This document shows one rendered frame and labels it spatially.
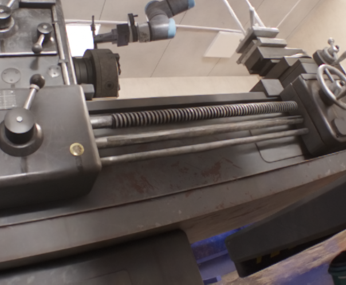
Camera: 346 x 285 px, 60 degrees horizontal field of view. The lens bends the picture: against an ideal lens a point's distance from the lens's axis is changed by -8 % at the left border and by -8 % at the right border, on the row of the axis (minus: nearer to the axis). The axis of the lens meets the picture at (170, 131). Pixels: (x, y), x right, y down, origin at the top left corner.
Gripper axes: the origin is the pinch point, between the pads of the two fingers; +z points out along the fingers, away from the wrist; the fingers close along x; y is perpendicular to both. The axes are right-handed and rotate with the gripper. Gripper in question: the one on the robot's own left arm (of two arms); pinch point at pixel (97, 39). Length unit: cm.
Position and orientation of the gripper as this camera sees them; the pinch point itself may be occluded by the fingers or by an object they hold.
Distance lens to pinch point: 140.5
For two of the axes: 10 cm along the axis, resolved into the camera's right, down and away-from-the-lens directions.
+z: -9.6, 1.9, -2.1
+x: -1.9, 1.4, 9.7
